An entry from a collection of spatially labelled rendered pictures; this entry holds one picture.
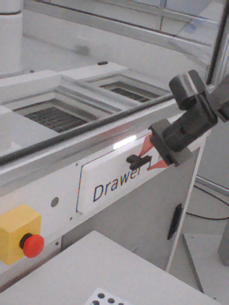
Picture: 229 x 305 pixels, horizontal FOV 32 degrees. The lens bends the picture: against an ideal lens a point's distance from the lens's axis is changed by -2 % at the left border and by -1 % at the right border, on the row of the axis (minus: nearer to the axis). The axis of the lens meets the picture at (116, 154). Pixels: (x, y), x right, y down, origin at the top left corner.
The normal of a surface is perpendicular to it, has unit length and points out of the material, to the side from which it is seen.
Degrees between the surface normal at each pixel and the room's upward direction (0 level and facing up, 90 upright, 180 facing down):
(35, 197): 90
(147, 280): 0
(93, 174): 90
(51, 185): 90
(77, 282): 0
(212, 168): 90
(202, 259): 5
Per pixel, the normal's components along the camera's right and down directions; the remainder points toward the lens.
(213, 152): -0.58, 0.29
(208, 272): 0.06, -0.89
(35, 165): 0.80, 0.37
